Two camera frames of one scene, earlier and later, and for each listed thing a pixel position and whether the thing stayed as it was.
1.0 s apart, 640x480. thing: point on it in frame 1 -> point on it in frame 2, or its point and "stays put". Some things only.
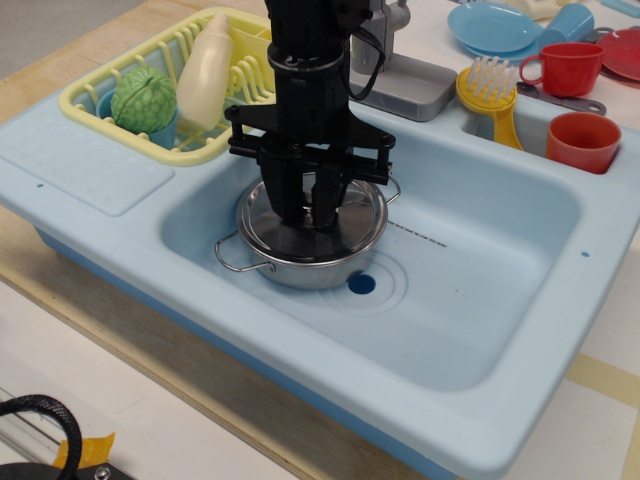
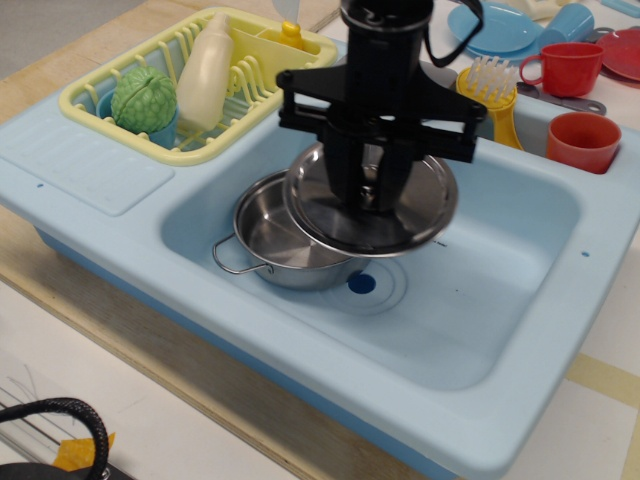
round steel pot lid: x=360 y=219 -> x=357 y=225
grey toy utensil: x=584 y=104 stays put
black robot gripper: x=311 y=116 -> x=381 y=90
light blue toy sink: x=448 y=351 stays put
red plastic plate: x=622 y=51 stays put
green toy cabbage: x=144 y=101 stays put
